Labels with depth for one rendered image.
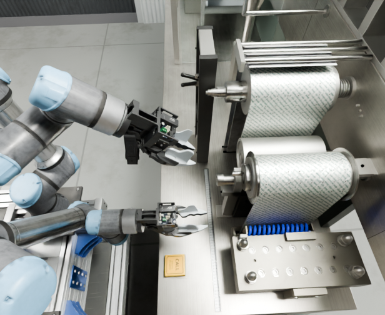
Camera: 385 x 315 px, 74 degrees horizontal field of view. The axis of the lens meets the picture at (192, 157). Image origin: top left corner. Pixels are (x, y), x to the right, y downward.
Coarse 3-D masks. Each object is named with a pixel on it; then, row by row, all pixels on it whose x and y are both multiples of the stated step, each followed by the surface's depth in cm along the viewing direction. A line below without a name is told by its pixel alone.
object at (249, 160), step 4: (248, 160) 71; (348, 160) 68; (252, 164) 67; (252, 168) 67; (252, 172) 67; (252, 176) 67; (352, 176) 67; (252, 180) 67; (252, 184) 67; (252, 188) 67; (248, 192) 72; (252, 192) 68; (248, 196) 73; (252, 196) 69
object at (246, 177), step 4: (244, 164) 71; (248, 164) 71; (244, 168) 70; (248, 168) 69; (244, 172) 70; (248, 172) 68; (244, 176) 70; (248, 176) 68; (244, 180) 70; (248, 180) 68; (244, 184) 70; (248, 184) 68; (244, 188) 70; (248, 188) 69
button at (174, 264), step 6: (168, 258) 91; (174, 258) 91; (180, 258) 91; (168, 264) 90; (174, 264) 90; (180, 264) 90; (168, 270) 89; (174, 270) 89; (180, 270) 89; (168, 276) 89; (174, 276) 89
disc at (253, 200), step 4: (248, 152) 73; (252, 152) 69; (248, 156) 73; (252, 156) 68; (252, 160) 68; (256, 160) 66; (256, 164) 65; (256, 168) 65; (256, 172) 65; (256, 176) 65; (256, 180) 66; (256, 184) 66; (256, 188) 66; (256, 192) 66; (256, 196) 66; (252, 200) 70; (256, 200) 67
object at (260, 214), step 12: (264, 204) 72; (276, 204) 73; (288, 204) 73; (300, 204) 74; (312, 204) 74; (324, 204) 74; (252, 216) 80; (264, 216) 81; (276, 216) 81; (288, 216) 82; (300, 216) 82; (312, 216) 83
